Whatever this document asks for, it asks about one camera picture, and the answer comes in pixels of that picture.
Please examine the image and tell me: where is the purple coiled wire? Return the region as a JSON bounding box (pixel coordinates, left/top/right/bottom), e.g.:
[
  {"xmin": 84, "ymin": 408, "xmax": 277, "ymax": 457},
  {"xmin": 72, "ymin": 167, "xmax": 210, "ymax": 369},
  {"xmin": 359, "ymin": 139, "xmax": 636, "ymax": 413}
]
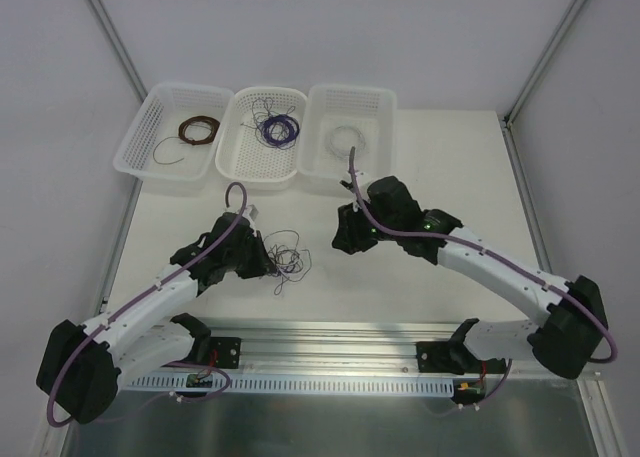
[{"xmin": 240, "ymin": 96, "xmax": 302, "ymax": 149}]

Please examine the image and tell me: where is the brown wire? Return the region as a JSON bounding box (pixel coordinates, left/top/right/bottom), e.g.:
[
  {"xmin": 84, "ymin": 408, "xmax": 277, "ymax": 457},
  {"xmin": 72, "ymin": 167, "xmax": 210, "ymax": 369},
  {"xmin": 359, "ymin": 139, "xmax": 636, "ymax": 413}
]
[
  {"xmin": 152, "ymin": 115, "xmax": 222, "ymax": 166},
  {"xmin": 267, "ymin": 244, "xmax": 301, "ymax": 278}
]

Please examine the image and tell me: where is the purple wire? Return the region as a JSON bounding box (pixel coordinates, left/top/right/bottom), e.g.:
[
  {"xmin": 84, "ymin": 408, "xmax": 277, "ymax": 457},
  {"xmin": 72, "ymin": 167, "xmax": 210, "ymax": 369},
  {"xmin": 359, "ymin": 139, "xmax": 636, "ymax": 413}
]
[
  {"xmin": 264, "ymin": 230, "xmax": 312, "ymax": 296},
  {"xmin": 240, "ymin": 96, "xmax": 302, "ymax": 149}
]

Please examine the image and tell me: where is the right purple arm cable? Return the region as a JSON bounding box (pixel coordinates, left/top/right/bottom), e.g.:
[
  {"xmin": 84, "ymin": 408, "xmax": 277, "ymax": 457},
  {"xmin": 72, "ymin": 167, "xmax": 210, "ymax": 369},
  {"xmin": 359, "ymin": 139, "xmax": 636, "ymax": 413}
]
[{"xmin": 347, "ymin": 146, "xmax": 619, "ymax": 363}]

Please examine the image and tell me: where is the left aluminium frame post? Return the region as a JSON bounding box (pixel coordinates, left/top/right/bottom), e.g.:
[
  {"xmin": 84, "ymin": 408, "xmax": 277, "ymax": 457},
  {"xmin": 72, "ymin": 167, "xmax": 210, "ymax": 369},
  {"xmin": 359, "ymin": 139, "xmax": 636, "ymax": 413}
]
[{"xmin": 85, "ymin": 0, "xmax": 148, "ymax": 102}]

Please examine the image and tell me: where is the white perforated basket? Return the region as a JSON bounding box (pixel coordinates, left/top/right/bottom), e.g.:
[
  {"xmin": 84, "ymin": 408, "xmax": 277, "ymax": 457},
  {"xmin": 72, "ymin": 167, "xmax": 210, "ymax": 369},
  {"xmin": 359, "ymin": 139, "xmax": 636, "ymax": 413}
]
[
  {"xmin": 215, "ymin": 86, "xmax": 307, "ymax": 191},
  {"xmin": 296, "ymin": 84, "xmax": 397, "ymax": 193},
  {"xmin": 113, "ymin": 81, "xmax": 234, "ymax": 186}
]

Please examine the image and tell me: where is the right white perforated basket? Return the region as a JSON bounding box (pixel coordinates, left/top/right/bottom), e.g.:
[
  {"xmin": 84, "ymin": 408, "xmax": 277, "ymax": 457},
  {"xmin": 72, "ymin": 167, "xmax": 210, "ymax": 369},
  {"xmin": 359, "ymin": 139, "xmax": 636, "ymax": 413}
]
[{"xmin": 296, "ymin": 84, "xmax": 397, "ymax": 193}]

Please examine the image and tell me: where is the white coiled wire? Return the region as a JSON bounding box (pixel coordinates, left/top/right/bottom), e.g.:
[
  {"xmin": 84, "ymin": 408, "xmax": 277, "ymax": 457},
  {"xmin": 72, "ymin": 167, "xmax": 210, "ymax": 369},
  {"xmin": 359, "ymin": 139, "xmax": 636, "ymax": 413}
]
[{"xmin": 324, "ymin": 125, "xmax": 367, "ymax": 159}]

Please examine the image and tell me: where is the aluminium frame post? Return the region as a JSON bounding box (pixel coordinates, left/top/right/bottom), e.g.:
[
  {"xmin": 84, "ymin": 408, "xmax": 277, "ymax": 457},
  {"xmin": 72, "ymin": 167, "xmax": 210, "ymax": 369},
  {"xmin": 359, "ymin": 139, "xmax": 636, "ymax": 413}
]
[
  {"xmin": 502, "ymin": 0, "xmax": 601, "ymax": 128},
  {"xmin": 85, "ymin": 0, "xmax": 148, "ymax": 102}
]

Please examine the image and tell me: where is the brown coiled wire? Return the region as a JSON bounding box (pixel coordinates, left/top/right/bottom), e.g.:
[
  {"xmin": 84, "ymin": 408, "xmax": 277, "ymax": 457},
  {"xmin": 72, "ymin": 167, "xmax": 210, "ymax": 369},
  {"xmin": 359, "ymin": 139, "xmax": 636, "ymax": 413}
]
[{"xmin": 152, "ymin": 115, "xmax": 222, "ymax": 166}]

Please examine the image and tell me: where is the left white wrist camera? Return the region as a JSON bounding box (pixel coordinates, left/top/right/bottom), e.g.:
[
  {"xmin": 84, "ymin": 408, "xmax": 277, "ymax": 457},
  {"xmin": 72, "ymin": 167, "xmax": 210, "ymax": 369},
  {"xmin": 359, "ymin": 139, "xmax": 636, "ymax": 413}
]
[{"xmin": 243, "ymin": 204, "xmax": 259, "ymax": 222}]

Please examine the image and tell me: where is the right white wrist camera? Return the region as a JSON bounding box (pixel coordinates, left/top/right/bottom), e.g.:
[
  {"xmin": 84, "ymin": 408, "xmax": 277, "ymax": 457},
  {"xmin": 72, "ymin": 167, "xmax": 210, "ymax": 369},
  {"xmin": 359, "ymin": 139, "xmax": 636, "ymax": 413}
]
[{"xmin": 340, "ymin": 170, "xmax": 373, "ymax": 212}]

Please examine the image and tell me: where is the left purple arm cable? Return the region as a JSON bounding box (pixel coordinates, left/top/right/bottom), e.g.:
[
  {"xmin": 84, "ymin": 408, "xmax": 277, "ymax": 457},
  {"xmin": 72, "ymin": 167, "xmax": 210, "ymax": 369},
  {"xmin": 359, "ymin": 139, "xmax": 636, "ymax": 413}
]
[{"xmin": 45, "ymin": 181, "xmax": 251, "ymax": 428}]

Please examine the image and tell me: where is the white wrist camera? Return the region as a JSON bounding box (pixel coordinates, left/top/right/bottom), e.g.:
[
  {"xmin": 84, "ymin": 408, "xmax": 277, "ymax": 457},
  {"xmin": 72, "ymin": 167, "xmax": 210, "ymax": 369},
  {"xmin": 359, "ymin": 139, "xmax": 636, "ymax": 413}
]
[
  {"xmin": 243, "ymin": 204, "xmax": 259, "ymax": 222},
  {"xmin": 340, "ymin": 170, "xmax": 373, "ymax": 212}
]

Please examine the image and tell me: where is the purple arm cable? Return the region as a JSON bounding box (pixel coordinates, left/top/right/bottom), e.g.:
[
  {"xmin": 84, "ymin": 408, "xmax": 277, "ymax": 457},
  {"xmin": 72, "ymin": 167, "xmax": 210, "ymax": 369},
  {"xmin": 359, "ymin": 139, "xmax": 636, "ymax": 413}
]
[
  {"xmin": 347, "ymin": 146, "xmax": 619, "ymax": 363},
  {"xmin": 45, "ymin": 181, "xmax": 251, "ymax": 428}
]

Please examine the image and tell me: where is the middle white perforated basket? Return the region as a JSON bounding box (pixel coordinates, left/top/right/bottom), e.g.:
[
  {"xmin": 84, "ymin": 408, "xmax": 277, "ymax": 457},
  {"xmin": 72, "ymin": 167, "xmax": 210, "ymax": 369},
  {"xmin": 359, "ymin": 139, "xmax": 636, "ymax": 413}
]
[{"xmin": 215, "ymin": 86, "xmax": 307, "ymax": 191}]

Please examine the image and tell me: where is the right aluminium frame post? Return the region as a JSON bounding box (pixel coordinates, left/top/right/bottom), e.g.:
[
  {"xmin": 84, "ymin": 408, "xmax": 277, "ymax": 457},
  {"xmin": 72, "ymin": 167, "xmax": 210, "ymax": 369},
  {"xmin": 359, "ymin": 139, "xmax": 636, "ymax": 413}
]
[{"xmin": 502, "ymin": 0, "xmax": 601, "ymax": 128}]

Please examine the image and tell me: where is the left white perforated basket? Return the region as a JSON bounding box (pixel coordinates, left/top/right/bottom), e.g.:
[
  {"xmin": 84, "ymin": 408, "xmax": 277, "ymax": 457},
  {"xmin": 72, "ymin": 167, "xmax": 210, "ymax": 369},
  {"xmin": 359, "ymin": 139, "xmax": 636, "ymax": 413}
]
[{"xmin": 113, "ymin": 81, "xmax": 234, "ymax": 186}]

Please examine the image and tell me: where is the white slotted cable duct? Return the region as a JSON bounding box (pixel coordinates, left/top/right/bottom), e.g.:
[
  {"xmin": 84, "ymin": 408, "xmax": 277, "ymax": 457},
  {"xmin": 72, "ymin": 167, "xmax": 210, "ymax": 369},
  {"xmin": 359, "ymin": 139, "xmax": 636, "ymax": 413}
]
[{"xmin": 127, "ymin": 371, "xmax": 454, "ymax": 399}]

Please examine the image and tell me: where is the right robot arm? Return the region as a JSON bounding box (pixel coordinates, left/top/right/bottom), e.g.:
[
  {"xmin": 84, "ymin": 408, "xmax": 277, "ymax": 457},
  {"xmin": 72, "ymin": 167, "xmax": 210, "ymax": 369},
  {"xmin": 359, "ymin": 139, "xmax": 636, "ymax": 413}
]
[{"xmin": 332, "ymin": 176, "xmax": 611, "ymax": 380}]

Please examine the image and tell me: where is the aluminium mounting rail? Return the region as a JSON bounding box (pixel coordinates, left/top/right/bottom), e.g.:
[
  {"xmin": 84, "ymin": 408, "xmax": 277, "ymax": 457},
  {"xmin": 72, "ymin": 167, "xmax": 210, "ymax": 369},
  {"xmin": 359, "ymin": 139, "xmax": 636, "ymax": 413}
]
[{"xmin": 114, "ymin": 317, "xmax": 601, "ymax": 378}]

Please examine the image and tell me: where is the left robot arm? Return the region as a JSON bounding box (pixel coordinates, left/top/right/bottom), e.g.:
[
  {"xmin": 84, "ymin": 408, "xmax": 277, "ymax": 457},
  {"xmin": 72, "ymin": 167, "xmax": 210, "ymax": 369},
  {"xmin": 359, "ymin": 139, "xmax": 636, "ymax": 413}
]
[{"xmin": 36, "ymin": 206, "xmax": 275, "ymax": 428}]

